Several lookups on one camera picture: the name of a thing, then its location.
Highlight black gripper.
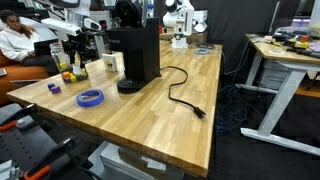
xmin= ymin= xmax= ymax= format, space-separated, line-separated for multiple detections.
xmin=61 ymin=31 xmax=98 ymax=69

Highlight white coffee pod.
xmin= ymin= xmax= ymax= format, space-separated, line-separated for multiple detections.
xmin=72 ymin=64 xmax=84 ymax=76

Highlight black pod coffee maker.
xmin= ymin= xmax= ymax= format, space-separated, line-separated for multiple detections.
xmin=106 ymin=0 xmax=162 ymax=94

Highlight glass jar of colourful blocks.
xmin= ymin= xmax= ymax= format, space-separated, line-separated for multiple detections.
xmin=49 ymin=41 xmax=90 ymax=84

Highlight white glass-door cabinet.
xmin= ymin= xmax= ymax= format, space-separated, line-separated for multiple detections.
xmin=48 ymin=9 xmax=113 ymax=64

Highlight small white box yellow print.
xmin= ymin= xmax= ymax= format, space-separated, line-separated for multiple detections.
xmin=101 ymin=53 xmax=118 ymax=73

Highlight black laptop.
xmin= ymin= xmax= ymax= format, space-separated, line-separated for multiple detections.
xmin=33 ymin=38 xmax=59 ymax=58

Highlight purple cube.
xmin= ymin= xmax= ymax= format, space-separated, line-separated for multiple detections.
xmin=49 ymin=85 xmax=62 ymax=95

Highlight blue tape roll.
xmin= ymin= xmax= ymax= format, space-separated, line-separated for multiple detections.
xmin=75 ymin=88 xmax=105 ymax=108

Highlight orange sofa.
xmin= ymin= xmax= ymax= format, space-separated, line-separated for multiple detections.
xmin=0 ymin=49 xmax=51 ymax=106

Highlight seated person in white top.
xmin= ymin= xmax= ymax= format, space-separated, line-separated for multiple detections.
xmin=0 ymin=9 xmax=59 ymax=76

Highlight black tool cart with clamps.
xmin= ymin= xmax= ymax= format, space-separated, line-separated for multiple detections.
xmin=0 ymin=103 xmax=101 ymax=180

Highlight white computer case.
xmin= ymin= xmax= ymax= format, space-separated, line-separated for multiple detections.
xmin=88 ymin=141 xmax=184 ymax=180

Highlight black backdrop panel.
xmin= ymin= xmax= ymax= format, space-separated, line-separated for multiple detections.
xmin=189 ymin=0 xmax=281 ymax=78

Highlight white printer box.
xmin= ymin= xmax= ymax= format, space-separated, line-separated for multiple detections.
xmin=259 ymin=59 xmax=294 ymax=91

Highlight white-legged wooden-top desk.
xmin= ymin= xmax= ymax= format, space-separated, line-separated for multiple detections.
xmin=234 ymin=33 xmax=320 ymax=158

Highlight computer monitor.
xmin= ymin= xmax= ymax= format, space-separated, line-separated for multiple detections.
xmin=268 ymin=0 xmax=320 ymax=34

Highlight grey coiled cable ring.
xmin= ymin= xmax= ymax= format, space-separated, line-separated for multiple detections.
xmin=193 ymin=48 xmax=211 ymax=56

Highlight dark coiled cable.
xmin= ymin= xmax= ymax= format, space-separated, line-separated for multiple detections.
xmin=194 ymin=42 xmax=218 ymax=51

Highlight black power cord with plug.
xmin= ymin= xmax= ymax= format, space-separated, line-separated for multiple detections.
xmin=159 ymin=65 xmax=208 ymax=120

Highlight grey table frame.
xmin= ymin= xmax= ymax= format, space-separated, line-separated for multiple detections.
xmin=165 ymin=163 xmax=185 ymax=180

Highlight blue floor cables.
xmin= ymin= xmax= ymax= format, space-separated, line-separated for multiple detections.
xmin=214 ymin=83 xmax=249 ymax=134

